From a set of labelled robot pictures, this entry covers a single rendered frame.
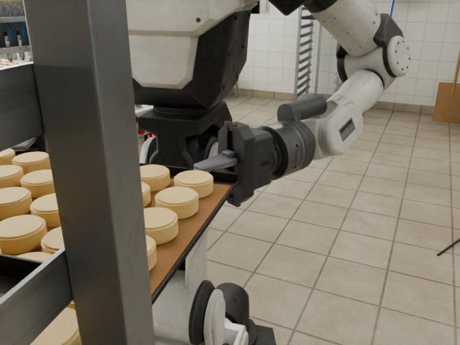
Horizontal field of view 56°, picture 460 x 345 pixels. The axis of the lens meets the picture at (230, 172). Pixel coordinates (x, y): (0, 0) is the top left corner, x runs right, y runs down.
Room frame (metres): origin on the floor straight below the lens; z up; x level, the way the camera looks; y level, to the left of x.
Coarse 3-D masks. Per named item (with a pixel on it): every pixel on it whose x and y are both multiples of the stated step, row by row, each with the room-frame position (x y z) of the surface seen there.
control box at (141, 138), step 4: (144, 108) 1.74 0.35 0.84; (148, 108) 1.74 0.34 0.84; (152, 108) 1.75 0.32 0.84; (136, 112) 1.68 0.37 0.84; (140, 112) 1.69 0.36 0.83; (144, 112) 1.71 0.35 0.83; (136, 124) 1.67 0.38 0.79; (144, 132) 1.70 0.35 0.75; (148, 132) 1.72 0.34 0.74; (140, 136) 1.68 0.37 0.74; (144, 136) 1.70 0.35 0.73; (152, 136) 1.74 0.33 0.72; (140, 140) 1.68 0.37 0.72; (144, 140) 1.70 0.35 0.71; (140, 144) 1.68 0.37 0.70
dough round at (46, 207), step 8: (40, 200) 0.43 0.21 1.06; (48, 200) 0.43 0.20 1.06; (56, 200) 0.43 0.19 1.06; (32, 208) 0.42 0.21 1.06; (40, 208) 0.41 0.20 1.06; (48, 208) 0.41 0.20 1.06; (56, 208) 0.41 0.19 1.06; (40, 216) 0.40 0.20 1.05; (48, 216) 0.40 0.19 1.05; (56, 216) 0.41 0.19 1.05; (48, 224) 0.40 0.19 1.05; (56, 224) 0.40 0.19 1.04
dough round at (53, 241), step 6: (60, 228) 0.37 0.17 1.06; (48, 234) 0.36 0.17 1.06; (54, 234) 0.36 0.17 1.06; (60, 234) 0.36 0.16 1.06; (42, 240) 0.35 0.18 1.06; (48, 240) 0.34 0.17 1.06; (54, 240) 0.34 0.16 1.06; (60, 240) 0.34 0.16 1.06; (42, 246) 0.34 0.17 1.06; (48, 246) 0.33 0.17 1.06; (54, 246) 0.33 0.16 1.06; (60, 246) 0.33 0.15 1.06; (48, 252) 0.33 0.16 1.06; (54, 252) 0.33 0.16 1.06
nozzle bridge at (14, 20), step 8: (8, 16) 2.11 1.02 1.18; (16, 16) 2.11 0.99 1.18; (24, 16) 2.11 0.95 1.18; (0, 24) 2.09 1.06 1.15; (16, 24) 2.16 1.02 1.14; (24, 24) 2.19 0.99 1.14; (0, 32) 2.09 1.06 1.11; (8, 32) 2.12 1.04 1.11; (0, 40) 2.08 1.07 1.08; (16, 40) 2.15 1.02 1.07; (24, 40) 2.18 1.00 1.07; (0, 48) 2.03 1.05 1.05; (8, 48) 2.06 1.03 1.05; (16, 48) 2.09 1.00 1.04; (24, 48) 2.12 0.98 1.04
